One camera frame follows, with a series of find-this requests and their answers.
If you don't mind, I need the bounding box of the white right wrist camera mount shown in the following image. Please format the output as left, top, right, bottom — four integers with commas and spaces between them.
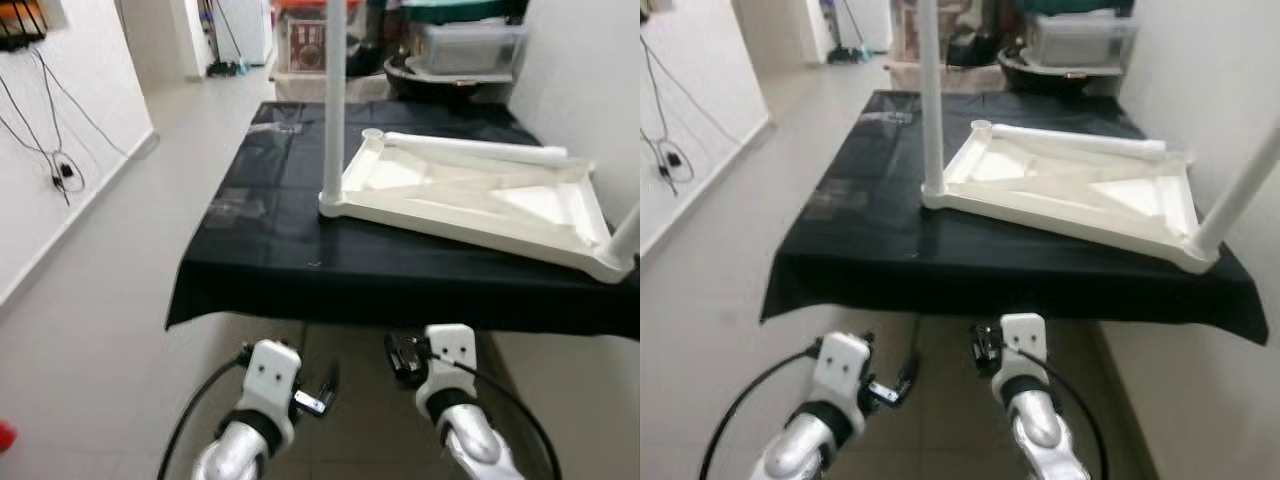
420, 323, 478, 401
998, 313, 1051, 386

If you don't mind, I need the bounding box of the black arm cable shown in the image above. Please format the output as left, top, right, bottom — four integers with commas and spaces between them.
158, 355, 249, 480
1018, 348, 1113, 480
698, 345, 821, 480
448, 358, 561, 480

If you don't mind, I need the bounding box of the beige patterned cloth bench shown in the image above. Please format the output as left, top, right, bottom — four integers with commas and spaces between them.
270, 70, 391, 103
885, 62, 1001, 93

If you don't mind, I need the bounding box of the black wire wall rack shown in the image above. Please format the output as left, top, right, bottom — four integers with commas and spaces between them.
0, 0, 51, 51

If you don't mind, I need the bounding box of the crumpled clear tape patch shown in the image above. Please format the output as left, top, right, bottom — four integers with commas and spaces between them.
215, 195, 271, 221
810, 185, 871, 216

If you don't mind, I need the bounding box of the white plastic children table top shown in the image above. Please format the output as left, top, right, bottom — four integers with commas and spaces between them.
920, 118, 1226, 273
318, 128, 641, 284

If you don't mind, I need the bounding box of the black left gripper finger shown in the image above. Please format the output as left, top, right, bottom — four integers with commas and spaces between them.
895, 352, 922, 403
315, 360, 341, 411

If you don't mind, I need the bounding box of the black tablecloth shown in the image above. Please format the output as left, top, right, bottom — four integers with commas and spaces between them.
760, 90, 1271, 346
165, 100, 641, 341

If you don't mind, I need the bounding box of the black wall cable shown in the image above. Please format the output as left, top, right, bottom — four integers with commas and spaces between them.
650, 45, 746, 151
0, 45, 86, 206
640, 40, 696, 196
35, 50, 131, 161

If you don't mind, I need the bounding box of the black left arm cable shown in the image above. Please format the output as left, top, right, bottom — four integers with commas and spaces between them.
158, 355, 249, 480
698, 345, 821, 480

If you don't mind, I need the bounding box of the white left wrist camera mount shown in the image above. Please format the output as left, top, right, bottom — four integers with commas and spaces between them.
812, 332, 873, 413
245, 340, 303, 421

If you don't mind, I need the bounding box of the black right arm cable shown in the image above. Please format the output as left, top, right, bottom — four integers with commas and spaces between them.
1018, 348, 1113, 480
448, 358, 561, 480

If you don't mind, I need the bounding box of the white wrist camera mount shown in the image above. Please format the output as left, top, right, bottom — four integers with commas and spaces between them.
245, 340, 303, 421
998, 313, 1051, 386
812, 332, 873, 413
420, 323, 478, 401

